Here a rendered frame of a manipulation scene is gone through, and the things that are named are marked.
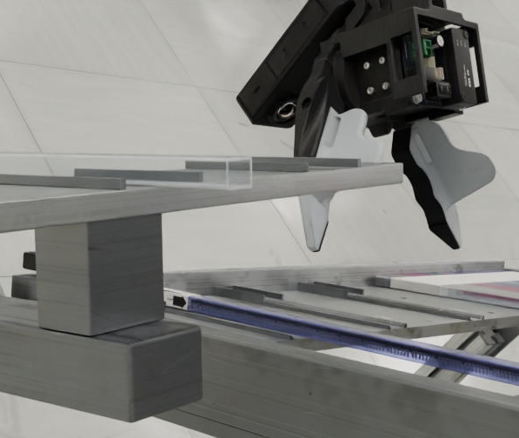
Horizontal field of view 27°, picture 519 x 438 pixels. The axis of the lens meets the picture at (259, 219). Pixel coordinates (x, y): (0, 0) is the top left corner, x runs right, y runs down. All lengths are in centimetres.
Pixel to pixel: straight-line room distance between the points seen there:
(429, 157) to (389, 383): 21
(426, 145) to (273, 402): 21
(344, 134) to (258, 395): 16
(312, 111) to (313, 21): 8
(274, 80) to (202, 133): 188
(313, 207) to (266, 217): 186
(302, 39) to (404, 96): 10
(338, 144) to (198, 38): 235
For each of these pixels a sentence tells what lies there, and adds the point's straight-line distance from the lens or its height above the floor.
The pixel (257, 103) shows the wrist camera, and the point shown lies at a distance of 73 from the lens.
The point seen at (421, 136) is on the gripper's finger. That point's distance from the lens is 72.
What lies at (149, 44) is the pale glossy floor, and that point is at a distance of 280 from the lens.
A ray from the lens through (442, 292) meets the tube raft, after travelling 106.
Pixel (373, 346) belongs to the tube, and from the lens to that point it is 69.
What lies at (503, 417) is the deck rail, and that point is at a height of 100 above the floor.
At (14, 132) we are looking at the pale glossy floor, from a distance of 223.
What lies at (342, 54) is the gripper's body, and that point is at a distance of 67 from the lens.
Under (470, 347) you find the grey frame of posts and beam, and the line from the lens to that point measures 137.
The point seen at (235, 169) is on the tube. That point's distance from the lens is 37.
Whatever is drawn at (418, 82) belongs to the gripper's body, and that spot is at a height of 105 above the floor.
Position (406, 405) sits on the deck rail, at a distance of 56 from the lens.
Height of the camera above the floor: 126
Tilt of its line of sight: 31 degrees down
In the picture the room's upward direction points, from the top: 39 degrees clockwise
